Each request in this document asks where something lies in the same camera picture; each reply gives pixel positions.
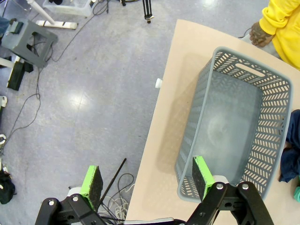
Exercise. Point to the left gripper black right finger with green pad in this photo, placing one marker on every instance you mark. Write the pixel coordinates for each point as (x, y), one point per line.
(201, 178)

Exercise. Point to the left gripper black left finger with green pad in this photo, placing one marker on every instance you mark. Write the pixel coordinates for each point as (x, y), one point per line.
(93, 187)

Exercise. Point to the navy blue garment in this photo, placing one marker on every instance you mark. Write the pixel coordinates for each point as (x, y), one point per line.
(293, 159)

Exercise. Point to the person's right forearm yellow sleeve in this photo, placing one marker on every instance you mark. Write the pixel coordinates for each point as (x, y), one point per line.
(274, 18)

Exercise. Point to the person's right hand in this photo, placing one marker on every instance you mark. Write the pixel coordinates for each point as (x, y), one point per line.
(260, 36)

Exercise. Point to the thin black rod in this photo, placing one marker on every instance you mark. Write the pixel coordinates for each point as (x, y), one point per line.
(114, 178)

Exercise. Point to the grey plastic lattice basket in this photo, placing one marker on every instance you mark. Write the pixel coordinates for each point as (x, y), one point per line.
(229, 131)

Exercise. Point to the black bag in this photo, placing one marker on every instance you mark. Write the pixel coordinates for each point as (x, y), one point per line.
(7, 189)

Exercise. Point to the green garment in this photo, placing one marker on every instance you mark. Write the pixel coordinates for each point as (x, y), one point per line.
(297, 189)

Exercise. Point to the white table edge cap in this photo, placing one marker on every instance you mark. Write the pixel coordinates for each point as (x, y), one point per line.
(158, 83)

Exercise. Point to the black flat board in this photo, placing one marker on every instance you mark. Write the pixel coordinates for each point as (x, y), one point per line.
(16, 77)

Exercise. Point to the grey plastic stool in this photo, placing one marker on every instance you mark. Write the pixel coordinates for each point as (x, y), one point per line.
(44, 37)

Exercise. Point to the person in yellow hoodie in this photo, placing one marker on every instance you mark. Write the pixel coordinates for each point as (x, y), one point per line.
(290, 47)

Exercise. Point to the small dark green box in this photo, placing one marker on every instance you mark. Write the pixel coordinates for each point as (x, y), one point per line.
(17, 27)

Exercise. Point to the black tripod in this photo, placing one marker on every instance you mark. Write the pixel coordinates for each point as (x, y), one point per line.
(147, 9)

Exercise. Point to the clear plastic storage box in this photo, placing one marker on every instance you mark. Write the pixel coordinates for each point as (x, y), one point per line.
(70, 9)

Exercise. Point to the blue fabric bundle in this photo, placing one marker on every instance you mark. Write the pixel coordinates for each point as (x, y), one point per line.
(3, 27)

